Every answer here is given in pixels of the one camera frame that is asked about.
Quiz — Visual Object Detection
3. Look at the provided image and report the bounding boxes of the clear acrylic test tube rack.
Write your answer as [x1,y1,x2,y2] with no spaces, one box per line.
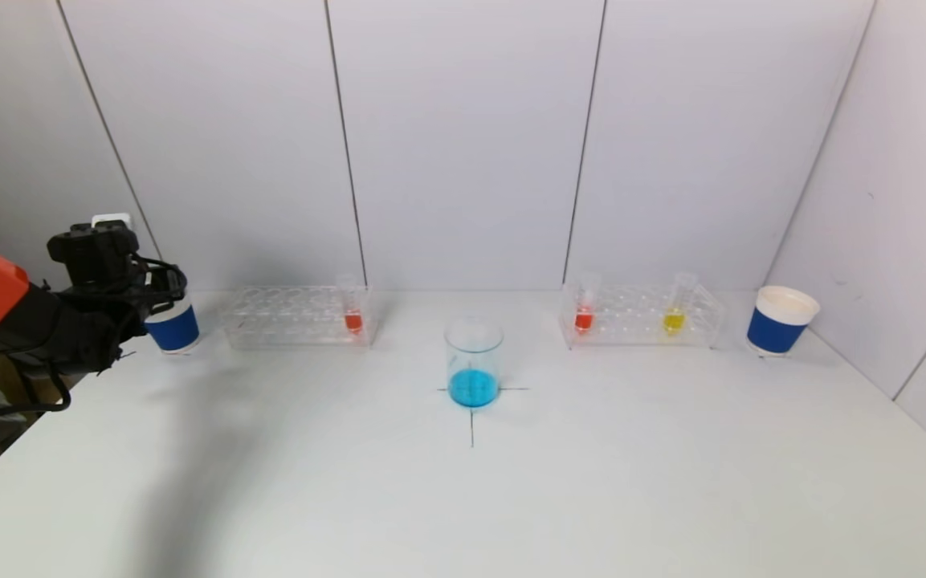
[559,283,724,349]
[219,286,375,348]

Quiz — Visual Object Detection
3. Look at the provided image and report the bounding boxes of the clear glass beaker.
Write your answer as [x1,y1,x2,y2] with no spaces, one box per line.
[444,319,504,409]

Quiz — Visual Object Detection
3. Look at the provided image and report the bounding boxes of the test tube with red pigment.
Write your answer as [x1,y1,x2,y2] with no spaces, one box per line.
[574,273,602,335]
[340,273,365,336]

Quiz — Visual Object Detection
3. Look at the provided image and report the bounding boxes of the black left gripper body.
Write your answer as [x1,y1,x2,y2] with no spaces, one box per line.
[139,263,188,315]

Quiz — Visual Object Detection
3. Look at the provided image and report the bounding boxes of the blue white paper cup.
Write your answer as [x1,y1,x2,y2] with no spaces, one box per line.
[144,293,200,355]
[746,286,821,356]

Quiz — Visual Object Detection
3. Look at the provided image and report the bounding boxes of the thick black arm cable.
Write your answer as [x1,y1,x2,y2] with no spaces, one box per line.
[0,365,71,430]

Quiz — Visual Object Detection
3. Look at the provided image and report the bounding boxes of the test tube with yellow pigment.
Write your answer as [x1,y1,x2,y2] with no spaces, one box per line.
[662,272,697,336]

